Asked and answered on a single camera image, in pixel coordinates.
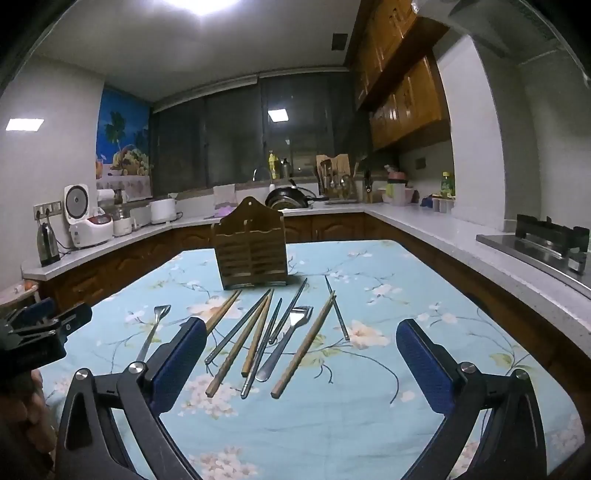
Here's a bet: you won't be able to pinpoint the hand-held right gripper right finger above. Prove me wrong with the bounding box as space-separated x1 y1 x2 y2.
396 318 548 480

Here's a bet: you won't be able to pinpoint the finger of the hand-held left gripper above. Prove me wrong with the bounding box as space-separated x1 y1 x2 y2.
44 302 93 344
4 298 55 329

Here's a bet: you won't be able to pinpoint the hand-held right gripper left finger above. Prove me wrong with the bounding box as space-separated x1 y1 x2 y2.
55 318 208 480

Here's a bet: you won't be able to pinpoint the metal shovel-shaped spoon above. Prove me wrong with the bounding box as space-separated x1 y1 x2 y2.
135 304 172 363

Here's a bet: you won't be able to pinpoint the wooden chopstick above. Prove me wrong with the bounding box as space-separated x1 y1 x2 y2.
205 295 274 398
205 290 242 334
241 289 275 378

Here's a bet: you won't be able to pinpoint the metal chopstick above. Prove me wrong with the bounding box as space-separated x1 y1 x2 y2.
205 289 271 365
325 275 351 342
269 278 308 345
240 298 283 400

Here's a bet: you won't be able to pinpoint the metal fork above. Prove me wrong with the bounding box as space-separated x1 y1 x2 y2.
255 305 315 383
270 291 336 400

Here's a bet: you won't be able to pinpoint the wooden utensil holder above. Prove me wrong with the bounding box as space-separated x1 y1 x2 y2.
211 196 289 291

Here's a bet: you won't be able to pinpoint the person's left hand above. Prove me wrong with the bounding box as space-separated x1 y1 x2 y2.
0 368 57 467

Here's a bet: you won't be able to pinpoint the steel electric kettle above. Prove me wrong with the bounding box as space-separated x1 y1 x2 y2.
37 222 62 267

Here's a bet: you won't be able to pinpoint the white rice cooker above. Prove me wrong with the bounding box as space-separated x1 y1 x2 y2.
64 184 114 250

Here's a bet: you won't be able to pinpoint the floral light blue tablecloth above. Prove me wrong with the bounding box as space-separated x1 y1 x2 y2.
34 239 587 480

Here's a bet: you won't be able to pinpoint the white electric pot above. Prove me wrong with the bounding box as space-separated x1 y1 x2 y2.
150 198 183 225

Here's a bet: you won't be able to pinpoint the steel gas stove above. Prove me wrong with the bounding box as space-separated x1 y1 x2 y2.
475 213 591 296

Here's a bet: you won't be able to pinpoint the hanging dish cloth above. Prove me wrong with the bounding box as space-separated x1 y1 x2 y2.
212 184 237 212

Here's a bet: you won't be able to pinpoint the pink lidded container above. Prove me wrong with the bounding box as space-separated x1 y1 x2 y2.
385 168 408 206

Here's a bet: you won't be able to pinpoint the square ceiling light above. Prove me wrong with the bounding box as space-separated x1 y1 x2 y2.
6 117 45 132

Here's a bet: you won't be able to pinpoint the black wok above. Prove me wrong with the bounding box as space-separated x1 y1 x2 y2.
264 185 329 209

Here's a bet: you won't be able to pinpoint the utensil drying rack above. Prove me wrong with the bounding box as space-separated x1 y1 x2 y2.
318 159 358 204

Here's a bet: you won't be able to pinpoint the wooden cutting board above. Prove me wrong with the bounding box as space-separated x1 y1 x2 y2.
316 153 351 178

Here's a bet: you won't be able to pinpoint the dark kitchen window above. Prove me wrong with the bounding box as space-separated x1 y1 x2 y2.
151 71 371 197

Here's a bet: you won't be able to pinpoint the upper wooden cabinets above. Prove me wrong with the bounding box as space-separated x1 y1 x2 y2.
346 0 452 151

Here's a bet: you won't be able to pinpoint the range hood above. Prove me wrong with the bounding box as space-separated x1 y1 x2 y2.
448 0 591 61

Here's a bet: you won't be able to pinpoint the wall power outlet strip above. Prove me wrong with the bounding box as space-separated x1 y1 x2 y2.
32 200 63 220

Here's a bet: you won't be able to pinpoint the tropical fruit wall poster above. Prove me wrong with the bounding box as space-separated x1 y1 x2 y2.
95 88 153 199

